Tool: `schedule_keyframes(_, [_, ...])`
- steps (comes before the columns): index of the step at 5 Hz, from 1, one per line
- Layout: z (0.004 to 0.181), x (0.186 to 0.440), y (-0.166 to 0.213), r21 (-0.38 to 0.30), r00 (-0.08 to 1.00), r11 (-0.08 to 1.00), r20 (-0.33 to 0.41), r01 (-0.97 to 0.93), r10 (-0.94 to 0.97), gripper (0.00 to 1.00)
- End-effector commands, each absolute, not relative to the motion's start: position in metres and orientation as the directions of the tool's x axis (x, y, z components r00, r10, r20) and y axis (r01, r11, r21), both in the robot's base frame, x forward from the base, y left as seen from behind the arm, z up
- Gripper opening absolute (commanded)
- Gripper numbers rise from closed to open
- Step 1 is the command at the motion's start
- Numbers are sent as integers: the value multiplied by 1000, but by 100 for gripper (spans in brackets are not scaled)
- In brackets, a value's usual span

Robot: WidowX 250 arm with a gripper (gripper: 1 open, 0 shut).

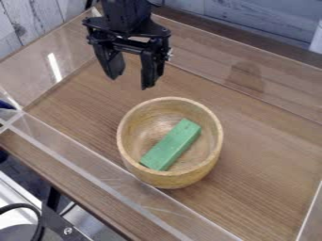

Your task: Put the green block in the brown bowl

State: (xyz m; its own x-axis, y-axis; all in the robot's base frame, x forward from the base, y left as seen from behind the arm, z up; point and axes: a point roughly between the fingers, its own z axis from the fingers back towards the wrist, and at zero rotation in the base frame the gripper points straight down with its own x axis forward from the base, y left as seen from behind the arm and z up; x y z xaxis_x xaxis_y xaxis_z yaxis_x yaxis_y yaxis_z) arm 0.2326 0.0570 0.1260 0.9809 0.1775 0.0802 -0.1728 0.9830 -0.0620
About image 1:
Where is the clear acrylic tray enclosure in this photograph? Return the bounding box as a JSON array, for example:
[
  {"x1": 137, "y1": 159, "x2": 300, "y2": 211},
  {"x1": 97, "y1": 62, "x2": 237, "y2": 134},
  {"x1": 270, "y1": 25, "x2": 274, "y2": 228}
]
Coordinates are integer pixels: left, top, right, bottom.
[{"x1": 0, "y1": 11, "x2": 322, "y2": 241}]

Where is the black cable lower left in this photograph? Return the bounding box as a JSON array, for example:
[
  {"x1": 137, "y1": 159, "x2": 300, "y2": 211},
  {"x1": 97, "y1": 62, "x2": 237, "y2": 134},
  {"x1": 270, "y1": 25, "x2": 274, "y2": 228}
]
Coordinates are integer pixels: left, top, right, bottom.
[{"x1": 0, "y1": 202, "x2": 46, "y2": 241}]

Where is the brown wooden bowl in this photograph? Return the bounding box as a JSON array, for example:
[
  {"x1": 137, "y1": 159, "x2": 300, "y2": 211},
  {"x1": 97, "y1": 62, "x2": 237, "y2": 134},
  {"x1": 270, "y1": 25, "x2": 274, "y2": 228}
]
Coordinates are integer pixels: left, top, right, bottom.
[{"x1": 118, "y1": 97, "x2": 225, "y2": 189}]

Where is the black metal bracket with screw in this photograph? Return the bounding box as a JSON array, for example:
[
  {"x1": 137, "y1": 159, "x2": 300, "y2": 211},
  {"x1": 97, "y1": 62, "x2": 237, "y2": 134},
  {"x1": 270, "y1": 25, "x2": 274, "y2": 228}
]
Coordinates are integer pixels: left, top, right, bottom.
[{"x1": 39, "y1": 206, "x2": 94, "y2": 241}]

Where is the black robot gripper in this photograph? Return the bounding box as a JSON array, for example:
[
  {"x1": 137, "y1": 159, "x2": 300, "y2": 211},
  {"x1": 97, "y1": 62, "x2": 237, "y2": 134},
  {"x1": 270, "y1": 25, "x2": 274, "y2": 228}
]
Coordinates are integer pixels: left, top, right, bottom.
[{"x1": 83, "y1": 0, "x2": 171, "y2": 89}]

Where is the green rectangular block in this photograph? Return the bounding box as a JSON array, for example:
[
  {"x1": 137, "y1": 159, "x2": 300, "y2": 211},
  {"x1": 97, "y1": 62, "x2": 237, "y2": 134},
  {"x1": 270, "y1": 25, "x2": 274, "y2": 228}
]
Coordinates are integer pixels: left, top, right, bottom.
[{"x1": 139, "y1": 119, "x2": 202, "y2": 171}]

